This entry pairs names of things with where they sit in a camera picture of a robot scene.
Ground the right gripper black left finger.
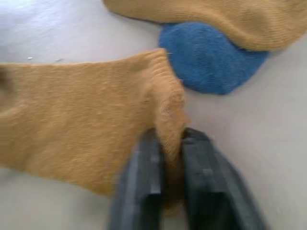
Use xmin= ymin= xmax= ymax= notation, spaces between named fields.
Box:
xmin=109 ymin=128 xmax=168 ymax=230

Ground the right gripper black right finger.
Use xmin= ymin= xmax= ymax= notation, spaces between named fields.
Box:
xmin=181 ymin=126 xmax=267 ymax=230

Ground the tan knitted sock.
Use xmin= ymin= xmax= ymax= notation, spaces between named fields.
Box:
xmin=0 ymin=47 xmax=192 ymax=216

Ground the orange cloth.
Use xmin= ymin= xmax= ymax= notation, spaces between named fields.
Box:
xmin=102 ymin=0 xmax=307 ymax=52

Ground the blue towel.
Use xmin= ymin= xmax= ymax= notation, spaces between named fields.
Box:
xmin=158 ymin=22 xmax=271 ymax=95

